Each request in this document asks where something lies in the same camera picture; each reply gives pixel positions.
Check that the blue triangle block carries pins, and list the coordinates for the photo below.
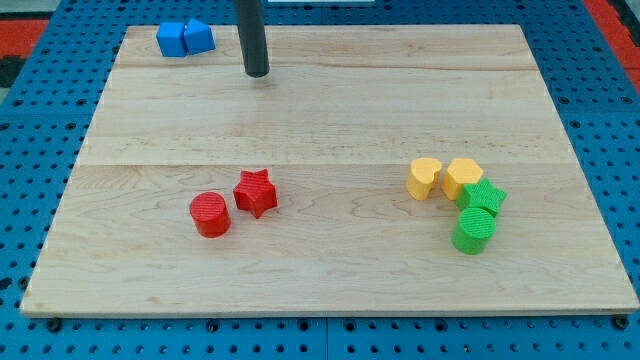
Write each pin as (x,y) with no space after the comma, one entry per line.
(198,37)

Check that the wooden board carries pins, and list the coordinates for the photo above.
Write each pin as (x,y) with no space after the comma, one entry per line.
(336,122)

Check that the red star block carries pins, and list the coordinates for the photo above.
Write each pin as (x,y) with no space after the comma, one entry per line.
(255,192)

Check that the yellow heart block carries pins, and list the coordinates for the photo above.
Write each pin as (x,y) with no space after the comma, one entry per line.
(423,175)

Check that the red cylinder block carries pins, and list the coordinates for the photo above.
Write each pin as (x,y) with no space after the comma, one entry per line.
(210,215)

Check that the yellow hexagon block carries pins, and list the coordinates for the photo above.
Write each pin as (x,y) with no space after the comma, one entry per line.
(460,172)

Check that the green cylinder block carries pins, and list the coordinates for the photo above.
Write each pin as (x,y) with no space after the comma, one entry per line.
(473,230)

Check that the green star block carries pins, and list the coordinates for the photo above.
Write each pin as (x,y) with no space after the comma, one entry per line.
(483,195)

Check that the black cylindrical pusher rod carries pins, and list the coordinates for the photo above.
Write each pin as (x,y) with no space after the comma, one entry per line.
(252,37)

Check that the blue cube block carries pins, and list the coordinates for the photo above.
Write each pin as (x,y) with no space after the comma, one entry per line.
(170,38)

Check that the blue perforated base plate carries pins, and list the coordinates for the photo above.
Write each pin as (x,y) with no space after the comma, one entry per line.
(48,109)

